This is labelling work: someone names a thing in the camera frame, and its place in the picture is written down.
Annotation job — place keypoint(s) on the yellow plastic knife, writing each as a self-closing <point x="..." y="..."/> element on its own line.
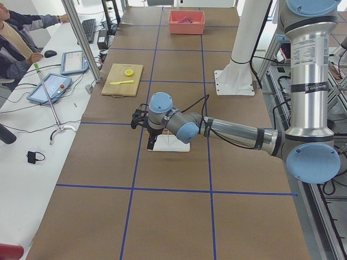
<point x="121" y="82"/>

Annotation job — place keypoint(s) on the upper blue teach pendant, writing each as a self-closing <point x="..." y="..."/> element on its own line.
<point x="73" y="62"/>

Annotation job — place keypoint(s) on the bamboo cutting board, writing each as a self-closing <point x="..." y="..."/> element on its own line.
<point x="117" y="74"/>

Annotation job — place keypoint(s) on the small black strap buckle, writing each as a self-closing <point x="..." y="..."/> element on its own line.
<point x="34" y="157"/>

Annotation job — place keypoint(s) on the pink plastic bin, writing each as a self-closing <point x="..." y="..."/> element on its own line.
<point x="194" y="28"/>

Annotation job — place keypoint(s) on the white pedestal column base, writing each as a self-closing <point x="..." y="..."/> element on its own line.
<point x="236" y="78"/>

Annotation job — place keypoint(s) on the black power adapter box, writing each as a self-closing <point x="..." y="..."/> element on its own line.
<point x="102" y="41"/>

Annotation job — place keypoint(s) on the yellow lemon slices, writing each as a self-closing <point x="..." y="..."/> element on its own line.
<point x="129" y="72"/>

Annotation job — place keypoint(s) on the reacher grabber stick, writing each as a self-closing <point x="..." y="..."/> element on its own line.
<point x="61" y="127"/>

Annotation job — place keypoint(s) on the red bottle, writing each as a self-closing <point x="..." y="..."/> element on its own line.
<point x="11" y="252"/>

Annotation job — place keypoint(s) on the seated person in cap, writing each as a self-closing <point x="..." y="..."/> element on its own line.
<point x="18" y="49"/>

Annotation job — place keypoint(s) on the aluminium frame post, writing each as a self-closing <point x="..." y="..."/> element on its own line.
<point x="81" y="38"/>

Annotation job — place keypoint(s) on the black bottle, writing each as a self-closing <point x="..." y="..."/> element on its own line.
<point x="7" y="136"/>

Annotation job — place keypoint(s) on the lower blue teach pendant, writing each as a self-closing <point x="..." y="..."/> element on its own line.
<point x="56" y="85"/>

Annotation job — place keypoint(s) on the blue teach pendant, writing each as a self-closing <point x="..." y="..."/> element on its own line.
<point x="56" y="85"/>
<point x="73" y="62"/>

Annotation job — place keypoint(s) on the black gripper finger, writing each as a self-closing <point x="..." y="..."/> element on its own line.
<point x="151" y="142"/>

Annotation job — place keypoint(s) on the white rectangular tray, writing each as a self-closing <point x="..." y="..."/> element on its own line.
<point x="169" y="143"/>

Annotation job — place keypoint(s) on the black computer mouse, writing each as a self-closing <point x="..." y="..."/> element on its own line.
<point x="50" y="53"/>

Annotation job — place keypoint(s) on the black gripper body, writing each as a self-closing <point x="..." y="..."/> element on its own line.
<point x="153" y="132"/>

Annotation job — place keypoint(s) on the black keyboard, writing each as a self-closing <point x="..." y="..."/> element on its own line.
<point x="89" y="26"/>

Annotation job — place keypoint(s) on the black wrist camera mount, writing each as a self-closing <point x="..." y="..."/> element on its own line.
<point x="139" y="118"/>

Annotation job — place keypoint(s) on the pink microfiber cloth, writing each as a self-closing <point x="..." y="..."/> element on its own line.
<point x="185" y="20"/>

